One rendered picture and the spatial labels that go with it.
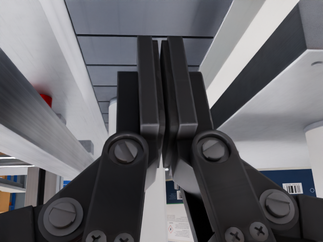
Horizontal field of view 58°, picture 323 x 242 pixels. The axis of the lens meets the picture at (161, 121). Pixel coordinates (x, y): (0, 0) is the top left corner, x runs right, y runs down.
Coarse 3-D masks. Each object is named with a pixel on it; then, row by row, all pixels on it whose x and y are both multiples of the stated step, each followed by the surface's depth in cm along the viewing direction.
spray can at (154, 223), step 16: (112, 112) 27; (112, 128) 26; (160, 160) 26; (160, 176) 26; (160, 192) 25; (144, 208) 24; (160, 208) 25; (144, 224) 23; (160, 224) 24; (144, 240) 23; (160, 240) 24
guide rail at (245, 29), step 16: (240, 0) 12; (256, 0) 10; (272, 0) 9; (288, 0) 9; (240, 16) 12; (256, 16) 10; (272, 16) 10; (224, 32) 13; (240, 32) 12; (256, 32) 11; (272, 32) 11; (224, 48) 13; (240, 48) 12; (256, 48) 12; (208, 64) 16; (224, 64) 14; (240, 64) 14; (208, 80) 16; (224, 80) 16; (208, 96) 18
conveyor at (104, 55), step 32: (96, 0) 14; (128, 0) 14; (160, 0) 14; (192, 0) 15; (224, 0) 15; (96, 32) 17; (128, 32) 17; (160, 32) 17; (192, 32) 17; (96, 64) 21; (128, 64) 21; (192, 64) 21; (96, 96) 27
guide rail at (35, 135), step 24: (0, 48) 5; (0, 72) 5; (0, 96) 5; (24, 96) 6; (0, 120) 5; (24, 120) 6; (48, 120) 8; (0, 144) 7; (24, 144) 7; (48, 144) 8; (72, 144) 11; (48, 168) 11; (72, 168) 12
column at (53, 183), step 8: (64, 120) 50; (32, 168) 44; (40, 168) 45; (32, 176) 44; (40, 176) 45; (48, 176) 44; (56, 176) 44; (32, 184) 44; (40, 184) 45; (48, 184) 44; (56, 184) 44; (32, 192) 44; (40, 192) 44; (48, 192) 44; (56, 192) 44; (32, 200) 43; (40, 200) 44
